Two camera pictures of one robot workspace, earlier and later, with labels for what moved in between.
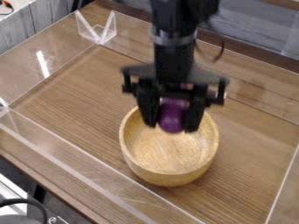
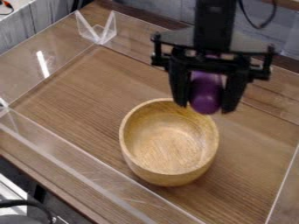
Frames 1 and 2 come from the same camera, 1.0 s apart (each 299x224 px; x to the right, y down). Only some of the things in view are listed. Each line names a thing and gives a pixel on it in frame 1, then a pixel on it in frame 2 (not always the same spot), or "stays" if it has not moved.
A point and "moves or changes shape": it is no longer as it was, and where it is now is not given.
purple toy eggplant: [172, 114] moves or changes shape
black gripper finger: [196, 107] → [238, 79]
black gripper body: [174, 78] → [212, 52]
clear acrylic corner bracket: [98, 34] stays
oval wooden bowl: [167, 159] stays
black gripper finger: [148, 101] → [179, 74]
